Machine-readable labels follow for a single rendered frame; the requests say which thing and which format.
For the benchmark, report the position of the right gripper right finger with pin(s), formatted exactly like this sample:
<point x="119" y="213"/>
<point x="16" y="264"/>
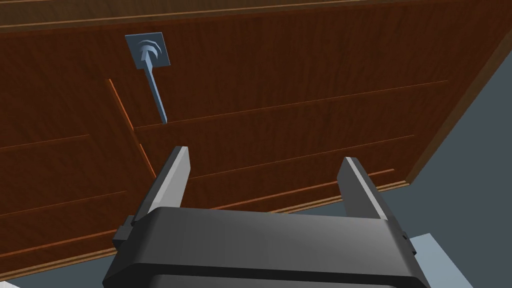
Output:
<point x="360" y="188"/>

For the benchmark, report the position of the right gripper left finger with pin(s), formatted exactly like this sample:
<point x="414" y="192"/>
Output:
<point x="170" y="182"/>

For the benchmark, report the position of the brown wooden door leaf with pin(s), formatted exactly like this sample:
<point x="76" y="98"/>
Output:
<point x="280" y="100"/>

